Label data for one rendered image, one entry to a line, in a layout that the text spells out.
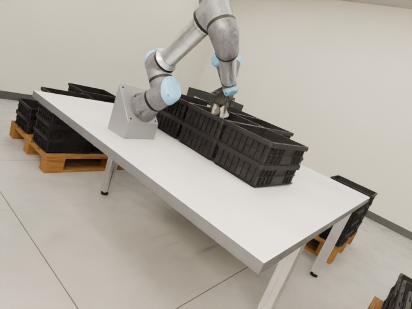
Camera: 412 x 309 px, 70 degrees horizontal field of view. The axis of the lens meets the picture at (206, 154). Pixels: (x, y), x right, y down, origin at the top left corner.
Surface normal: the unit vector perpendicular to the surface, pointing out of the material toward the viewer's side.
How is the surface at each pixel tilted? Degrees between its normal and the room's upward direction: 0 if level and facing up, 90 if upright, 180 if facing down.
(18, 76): 90
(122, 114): 90
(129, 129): 90
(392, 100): 90
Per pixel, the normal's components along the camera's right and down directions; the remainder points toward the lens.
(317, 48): -0.62, 0.00
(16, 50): 0.72, 0.41
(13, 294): 0.33, -0.91
